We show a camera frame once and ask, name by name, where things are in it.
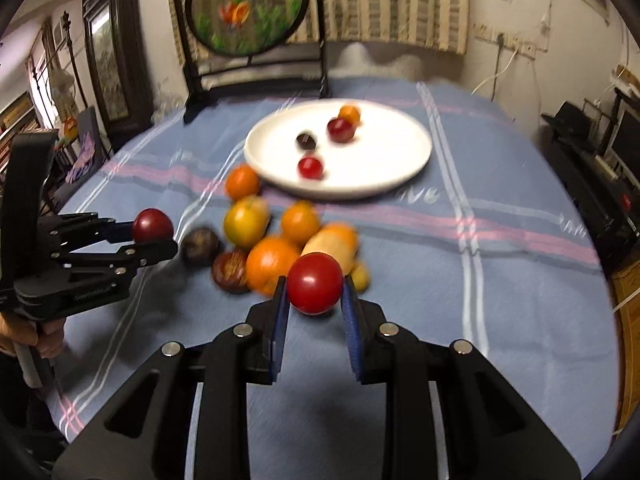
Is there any yellow green persimmon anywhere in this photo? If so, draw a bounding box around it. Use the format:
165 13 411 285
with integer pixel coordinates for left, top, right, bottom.
222 195 271 250

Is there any dark framed picture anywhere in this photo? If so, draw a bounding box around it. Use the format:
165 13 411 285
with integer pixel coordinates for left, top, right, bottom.
82 0 153 152

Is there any white wall power strip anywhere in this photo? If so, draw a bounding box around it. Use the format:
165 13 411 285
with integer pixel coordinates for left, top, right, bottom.
473 23 538 60

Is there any dark purple plum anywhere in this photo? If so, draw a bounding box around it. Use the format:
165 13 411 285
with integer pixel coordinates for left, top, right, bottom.
296 131 317 152

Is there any pale yellow potato-like fruit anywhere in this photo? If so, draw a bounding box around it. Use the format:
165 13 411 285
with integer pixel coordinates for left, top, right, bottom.
302 229 357 275

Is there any white power cord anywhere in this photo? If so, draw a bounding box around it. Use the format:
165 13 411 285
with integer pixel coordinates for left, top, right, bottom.
470 46 522 98

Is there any dark red plum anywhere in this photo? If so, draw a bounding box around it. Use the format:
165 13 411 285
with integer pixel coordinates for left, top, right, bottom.
132 208 174 244

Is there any large red plum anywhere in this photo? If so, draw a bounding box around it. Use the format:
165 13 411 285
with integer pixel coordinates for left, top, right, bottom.
286 252 344 316

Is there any computer monitor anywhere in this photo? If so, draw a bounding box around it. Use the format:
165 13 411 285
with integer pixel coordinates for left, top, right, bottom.
604 102 640 185

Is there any small yellow green fruit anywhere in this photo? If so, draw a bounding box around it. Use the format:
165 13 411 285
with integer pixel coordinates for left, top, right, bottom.
349 260 371 294

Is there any person's left hand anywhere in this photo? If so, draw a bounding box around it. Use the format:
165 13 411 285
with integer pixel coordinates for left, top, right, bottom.
0 312 66 359

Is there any round fish screen ornament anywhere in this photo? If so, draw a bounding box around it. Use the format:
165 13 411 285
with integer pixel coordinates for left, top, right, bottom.
170 0 330 124

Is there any white oval plate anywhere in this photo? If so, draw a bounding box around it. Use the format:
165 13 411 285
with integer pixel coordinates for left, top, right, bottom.
243 99 433 200

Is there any small orange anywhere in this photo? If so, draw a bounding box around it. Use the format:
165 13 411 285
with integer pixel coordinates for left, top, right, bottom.
323 221 359 254

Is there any beige checked curtain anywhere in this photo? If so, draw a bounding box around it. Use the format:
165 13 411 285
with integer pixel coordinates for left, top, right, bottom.
167 0 471 61

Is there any smooth orange fruit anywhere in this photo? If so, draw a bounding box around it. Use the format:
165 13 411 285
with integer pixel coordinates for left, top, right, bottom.
280 200 321 246

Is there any large orange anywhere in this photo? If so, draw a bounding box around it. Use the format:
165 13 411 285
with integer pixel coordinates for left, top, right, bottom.
246 236 300 297

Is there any small orange fruit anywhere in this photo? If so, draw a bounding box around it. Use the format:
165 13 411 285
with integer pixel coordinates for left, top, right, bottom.
338 104 361 126

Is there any rough orange tangerine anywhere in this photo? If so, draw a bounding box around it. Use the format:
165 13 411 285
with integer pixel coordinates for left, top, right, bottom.
224 164 260 202

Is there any small red tomato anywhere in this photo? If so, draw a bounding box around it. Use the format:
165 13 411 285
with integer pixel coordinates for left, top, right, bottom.
297 155 324 181

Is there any dark mangosteen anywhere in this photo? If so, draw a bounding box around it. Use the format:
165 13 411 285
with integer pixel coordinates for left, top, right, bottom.
180 226 222 268

